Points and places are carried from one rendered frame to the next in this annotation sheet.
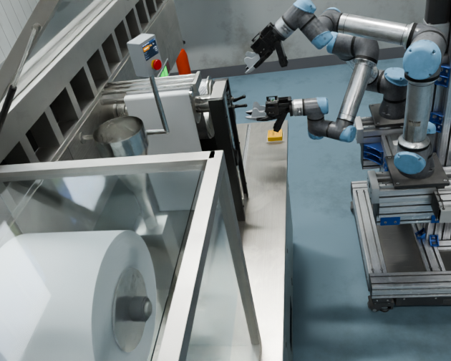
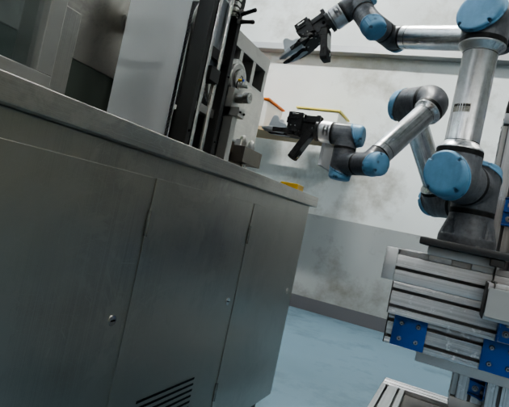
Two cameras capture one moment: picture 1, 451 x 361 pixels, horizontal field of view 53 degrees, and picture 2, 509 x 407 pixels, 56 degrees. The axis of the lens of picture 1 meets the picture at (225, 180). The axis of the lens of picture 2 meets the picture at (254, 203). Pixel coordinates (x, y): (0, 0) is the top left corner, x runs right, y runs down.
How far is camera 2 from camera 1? 1.43 m
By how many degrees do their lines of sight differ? 40
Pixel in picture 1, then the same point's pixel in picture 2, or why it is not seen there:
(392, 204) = (414, 289)
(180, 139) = (166, 38)
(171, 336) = not seen: outside the picture
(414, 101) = (464, 72)
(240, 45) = (329, 279)
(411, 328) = not seen: outside the picture
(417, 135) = (464, 126)
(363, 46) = (427, 91)
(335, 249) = not seen: outside the picture
